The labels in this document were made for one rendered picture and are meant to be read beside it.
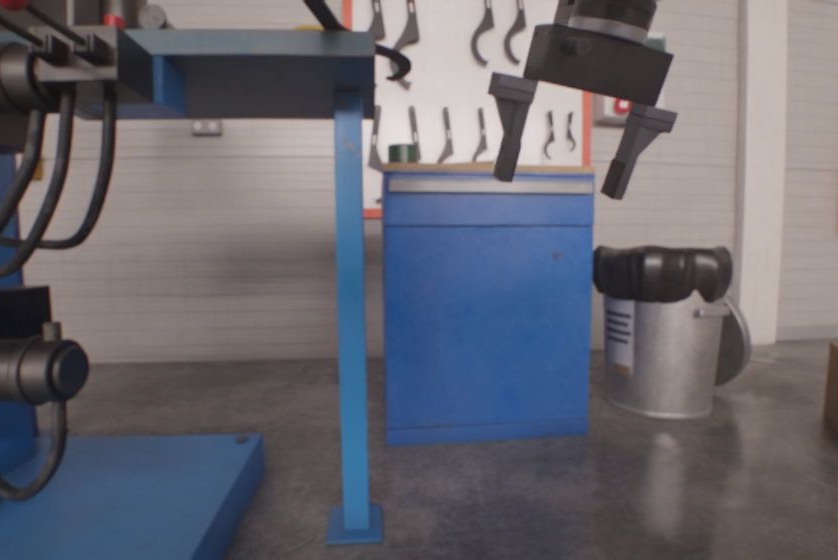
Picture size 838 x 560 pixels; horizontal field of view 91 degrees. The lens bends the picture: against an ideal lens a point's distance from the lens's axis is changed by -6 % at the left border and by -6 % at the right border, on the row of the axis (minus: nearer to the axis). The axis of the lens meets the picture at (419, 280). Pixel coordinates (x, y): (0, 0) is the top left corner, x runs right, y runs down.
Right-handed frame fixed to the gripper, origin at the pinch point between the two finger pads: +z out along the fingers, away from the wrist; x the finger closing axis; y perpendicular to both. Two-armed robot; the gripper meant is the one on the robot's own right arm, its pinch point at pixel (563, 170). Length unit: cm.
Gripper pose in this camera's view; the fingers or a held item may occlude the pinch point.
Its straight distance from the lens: 51.2
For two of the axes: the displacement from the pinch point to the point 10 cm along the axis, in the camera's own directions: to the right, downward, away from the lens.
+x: 9.8, 0.9, 2.0
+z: -1.8, 8.8, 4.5
